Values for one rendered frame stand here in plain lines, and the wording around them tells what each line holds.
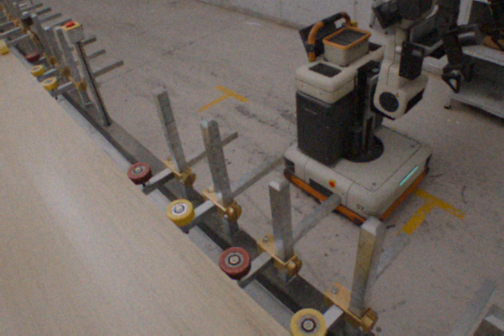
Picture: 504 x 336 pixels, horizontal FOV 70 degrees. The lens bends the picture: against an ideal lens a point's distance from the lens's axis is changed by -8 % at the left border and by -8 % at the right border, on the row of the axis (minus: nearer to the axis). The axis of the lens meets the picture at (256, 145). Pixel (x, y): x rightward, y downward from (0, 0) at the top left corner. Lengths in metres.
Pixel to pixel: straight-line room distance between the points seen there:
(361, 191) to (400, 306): 0.59
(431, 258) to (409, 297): 0.27
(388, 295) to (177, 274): 1.23
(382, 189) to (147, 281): 1.36
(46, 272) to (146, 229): 0.30
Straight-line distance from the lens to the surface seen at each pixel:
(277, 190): 0.87
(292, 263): 1.08
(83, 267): 1.14
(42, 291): 1.15
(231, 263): 1.00
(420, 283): 2.08
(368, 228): 0.73
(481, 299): 1.08
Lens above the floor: 1.73
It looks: 39 degrees down
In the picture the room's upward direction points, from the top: 7 degrees counter-clockwise
